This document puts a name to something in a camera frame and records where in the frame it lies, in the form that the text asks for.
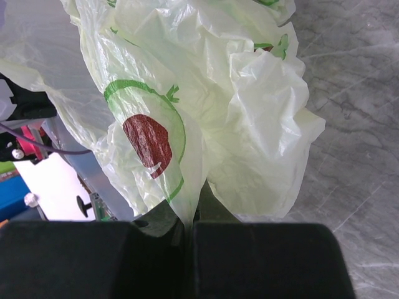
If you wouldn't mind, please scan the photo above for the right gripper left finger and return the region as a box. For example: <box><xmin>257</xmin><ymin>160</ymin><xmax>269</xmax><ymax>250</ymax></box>
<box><xmin>1</xmin><ymin>202</ymin><xmax>185</xmax><ymax>298</ymax></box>

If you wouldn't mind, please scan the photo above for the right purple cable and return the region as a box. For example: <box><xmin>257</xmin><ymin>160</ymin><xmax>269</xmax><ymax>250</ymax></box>
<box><xmin>0</xmin><ymin>123</ymin><xmax>93</xmax><ymax>156</ymax></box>

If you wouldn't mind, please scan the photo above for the light green plastic bag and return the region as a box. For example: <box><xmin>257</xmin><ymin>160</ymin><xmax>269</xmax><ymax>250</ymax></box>
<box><xmin>1</xmin><ymin>1</ymin><xmax>325</xmax><ymax>224</ymax></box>

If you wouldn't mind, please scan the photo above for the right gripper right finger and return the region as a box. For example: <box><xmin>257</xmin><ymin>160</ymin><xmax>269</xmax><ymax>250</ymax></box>
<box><xmin>193</xmin><ymin>184</ymin><xmax>355</xmax><ymax>298</ymax></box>

